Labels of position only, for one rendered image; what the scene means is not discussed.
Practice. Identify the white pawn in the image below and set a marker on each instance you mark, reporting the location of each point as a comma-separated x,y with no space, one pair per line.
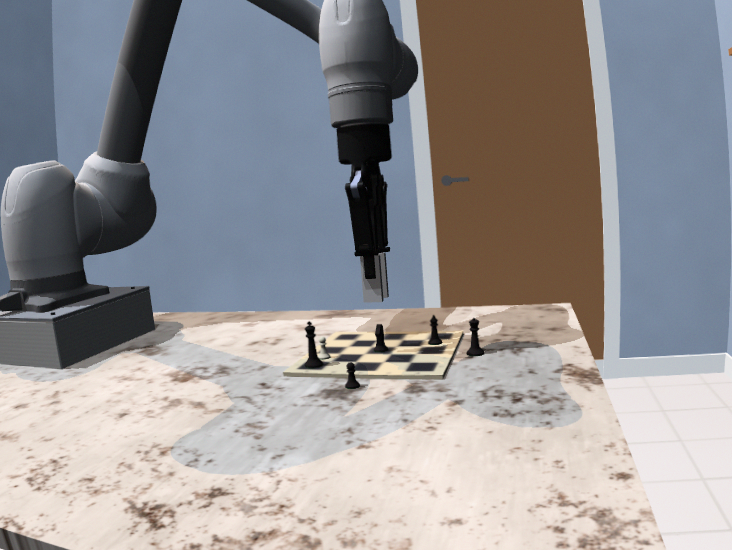
323,351

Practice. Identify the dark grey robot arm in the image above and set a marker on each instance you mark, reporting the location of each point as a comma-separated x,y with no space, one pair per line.
50,221

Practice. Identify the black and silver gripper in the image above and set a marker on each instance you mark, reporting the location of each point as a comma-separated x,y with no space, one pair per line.
366,145

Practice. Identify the black and cream chessboard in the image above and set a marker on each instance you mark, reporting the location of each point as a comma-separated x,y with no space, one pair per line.
409,356

